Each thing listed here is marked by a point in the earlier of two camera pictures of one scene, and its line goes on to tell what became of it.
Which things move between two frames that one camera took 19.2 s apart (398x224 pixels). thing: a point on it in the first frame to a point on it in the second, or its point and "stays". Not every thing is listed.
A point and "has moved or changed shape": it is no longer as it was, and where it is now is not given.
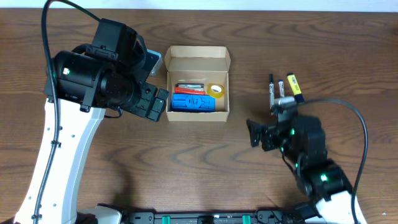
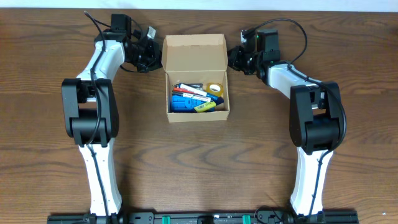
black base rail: (260, 217) stays
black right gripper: (268, 133) to (232, 60)
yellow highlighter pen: (298, 97) has moved or changed shape
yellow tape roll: (214, 94) stays
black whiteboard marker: (272, 92) to (193, 89)
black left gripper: (140, 107) to (154, 60)
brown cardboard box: (198, 65) has moved or changed shape
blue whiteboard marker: (281, 88) has moved or changed shape
